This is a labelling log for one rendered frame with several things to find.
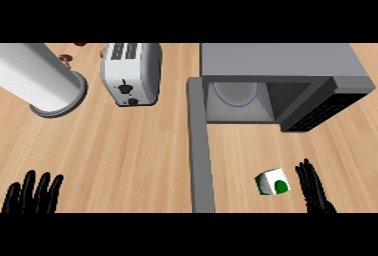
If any white paper towel roll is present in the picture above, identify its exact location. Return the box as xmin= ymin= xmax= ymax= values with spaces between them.
xmin=0 ymin=43 xmax=91 ymax=119

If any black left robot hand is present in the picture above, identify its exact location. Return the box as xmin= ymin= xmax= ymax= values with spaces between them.
xmin=0 ymin=170 xmax=65 ymax=214

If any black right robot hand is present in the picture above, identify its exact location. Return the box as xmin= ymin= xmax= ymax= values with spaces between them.
xmin=294 ymin=158 xmax=339 ymax=214

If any white and green milk carton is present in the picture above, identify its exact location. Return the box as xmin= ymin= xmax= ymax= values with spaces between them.
xmin=254 ymin=168 xmax=293 ymax=196

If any grey microwave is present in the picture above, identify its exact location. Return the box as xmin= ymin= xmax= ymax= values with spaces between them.
xmin=200 ymin=43 xmax=377 ymax=133

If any grey microwave door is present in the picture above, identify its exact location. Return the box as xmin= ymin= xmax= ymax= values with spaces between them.
xmin=186 ymin=77 xmax=218 ymax=214

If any white toaster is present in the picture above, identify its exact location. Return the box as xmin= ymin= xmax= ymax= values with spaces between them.
xmin=101 ymin=43 xmax=164 ymax=108

